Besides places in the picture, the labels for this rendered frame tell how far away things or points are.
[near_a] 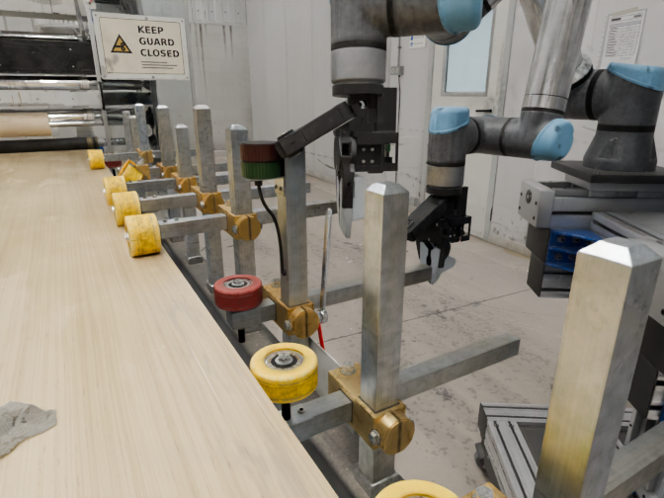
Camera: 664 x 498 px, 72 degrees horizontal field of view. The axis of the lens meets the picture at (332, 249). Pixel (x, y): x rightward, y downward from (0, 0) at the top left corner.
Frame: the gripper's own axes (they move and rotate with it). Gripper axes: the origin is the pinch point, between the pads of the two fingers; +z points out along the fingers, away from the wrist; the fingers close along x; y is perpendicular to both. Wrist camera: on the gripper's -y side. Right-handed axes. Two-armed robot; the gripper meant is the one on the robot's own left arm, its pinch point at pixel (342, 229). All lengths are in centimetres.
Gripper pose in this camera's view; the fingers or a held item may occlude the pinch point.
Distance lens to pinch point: 67.5
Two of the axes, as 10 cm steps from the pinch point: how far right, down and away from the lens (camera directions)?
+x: -1.1, -2.3, 9.7
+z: 0.0, 9.7, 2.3
